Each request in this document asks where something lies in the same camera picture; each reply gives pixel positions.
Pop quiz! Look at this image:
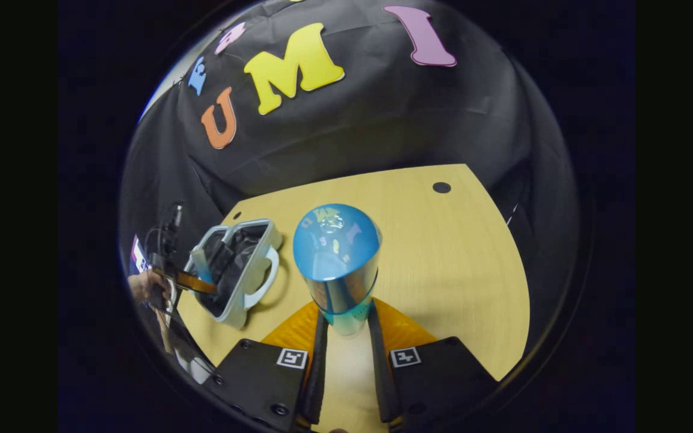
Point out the black cable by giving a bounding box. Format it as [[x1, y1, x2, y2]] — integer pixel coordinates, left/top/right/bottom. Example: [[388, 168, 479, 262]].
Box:
[[144, 224, 216, 376]]

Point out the blue capped bottle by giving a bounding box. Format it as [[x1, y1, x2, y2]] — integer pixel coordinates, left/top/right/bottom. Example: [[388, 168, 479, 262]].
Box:
[[292, 203, 382, 336]]

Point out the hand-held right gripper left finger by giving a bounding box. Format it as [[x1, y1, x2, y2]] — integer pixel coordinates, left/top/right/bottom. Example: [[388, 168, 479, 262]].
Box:
[[202, 301, 330, 433]]

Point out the light blue suitcase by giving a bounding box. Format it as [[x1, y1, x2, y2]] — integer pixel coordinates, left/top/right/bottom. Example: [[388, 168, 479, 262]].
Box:
[[184, 218, 283, 330]]

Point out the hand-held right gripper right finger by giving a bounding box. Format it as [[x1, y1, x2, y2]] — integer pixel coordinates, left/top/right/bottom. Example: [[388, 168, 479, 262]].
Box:
[[368, 298, 499, 433]]

